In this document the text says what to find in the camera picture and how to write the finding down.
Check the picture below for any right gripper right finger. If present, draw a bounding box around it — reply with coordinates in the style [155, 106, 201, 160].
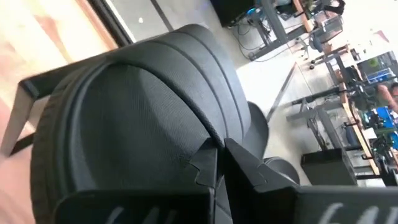
[223, 138, 398, 224]

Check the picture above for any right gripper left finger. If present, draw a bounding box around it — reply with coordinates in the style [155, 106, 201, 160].
[54, 145, 218, 224]

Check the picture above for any black computer tower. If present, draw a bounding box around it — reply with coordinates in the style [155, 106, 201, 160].
[300, 147, 358, 187]

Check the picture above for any wooden workbench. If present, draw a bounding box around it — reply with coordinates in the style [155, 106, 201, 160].
[337, 62, 398, 187]

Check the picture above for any person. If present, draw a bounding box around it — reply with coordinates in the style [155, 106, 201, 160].
[376, 81, 398, 113]

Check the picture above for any grey mesh office chair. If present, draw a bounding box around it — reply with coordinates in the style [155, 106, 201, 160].
[310, 14, 345, 52]

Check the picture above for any black box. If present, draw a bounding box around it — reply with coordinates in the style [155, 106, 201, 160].
[211, 0, 259, 27]

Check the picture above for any grey desk frame with cables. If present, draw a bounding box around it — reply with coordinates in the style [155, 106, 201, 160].
[247, 0, 313, 62]

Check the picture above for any black aluminium table frame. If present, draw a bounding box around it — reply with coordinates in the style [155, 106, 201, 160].
[86, 0, 135, 48]

